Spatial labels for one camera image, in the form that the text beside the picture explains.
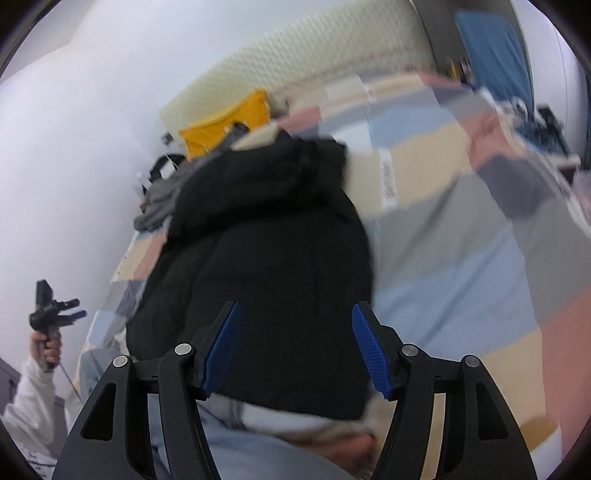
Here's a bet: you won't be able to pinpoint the grey fleece garment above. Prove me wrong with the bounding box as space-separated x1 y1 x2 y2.
134 122 250 232

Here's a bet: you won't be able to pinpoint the person's left hand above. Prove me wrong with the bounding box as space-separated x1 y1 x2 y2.
30 330 62 370

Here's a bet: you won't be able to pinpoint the cream quilted headboard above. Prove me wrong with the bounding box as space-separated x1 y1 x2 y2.
159 0 432 134

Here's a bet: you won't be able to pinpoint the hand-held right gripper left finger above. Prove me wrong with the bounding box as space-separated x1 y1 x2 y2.
52 301 243 480

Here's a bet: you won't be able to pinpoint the yellow pillow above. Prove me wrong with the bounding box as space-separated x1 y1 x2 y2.
179 90 271 160

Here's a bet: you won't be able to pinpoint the bed with checkered duvet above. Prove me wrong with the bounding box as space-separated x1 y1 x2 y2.
78 69 591 467

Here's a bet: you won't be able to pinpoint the person's left forearm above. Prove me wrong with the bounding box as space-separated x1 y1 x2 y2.
0 357 84 462

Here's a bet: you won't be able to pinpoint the person's blue jeans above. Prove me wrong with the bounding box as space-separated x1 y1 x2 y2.
78 348 370 480

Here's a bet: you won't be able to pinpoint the black bag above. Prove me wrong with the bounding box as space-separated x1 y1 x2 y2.
148 154 186 183

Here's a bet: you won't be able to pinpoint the black puffer jacket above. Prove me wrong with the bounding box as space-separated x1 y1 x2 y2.
126 129 376 422

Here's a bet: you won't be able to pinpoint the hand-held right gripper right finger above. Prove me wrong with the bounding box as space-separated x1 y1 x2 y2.
352 301 539 480

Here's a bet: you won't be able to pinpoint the blue towel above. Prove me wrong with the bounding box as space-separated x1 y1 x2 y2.
455 10 536 116

